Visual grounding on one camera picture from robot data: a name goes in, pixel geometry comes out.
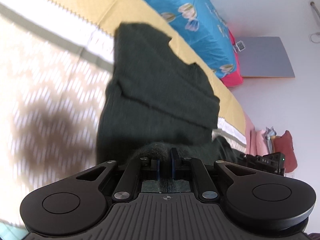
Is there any dark green knit sweater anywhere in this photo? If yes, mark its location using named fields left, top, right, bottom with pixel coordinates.
left=96, top=23, right=238, bottom=165

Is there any pink folded clothes stack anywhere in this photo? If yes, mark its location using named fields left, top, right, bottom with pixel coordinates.
left=245, top=114, right=277, bottom=156

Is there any small white digital clock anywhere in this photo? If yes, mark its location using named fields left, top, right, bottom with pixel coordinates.
left=234, top=41, right=246, bottom=53

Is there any yellow and white patterned bedspread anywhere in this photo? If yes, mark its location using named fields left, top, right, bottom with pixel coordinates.
left=1, top=0, right=248, bottom=227

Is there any blue floral quilt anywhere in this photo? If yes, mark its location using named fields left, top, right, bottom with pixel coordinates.
left=144, top=0, right=231, bottom=78

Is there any grey board against wall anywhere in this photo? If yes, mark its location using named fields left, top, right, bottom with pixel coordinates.
left=236, top=36, right=295, bottom=78

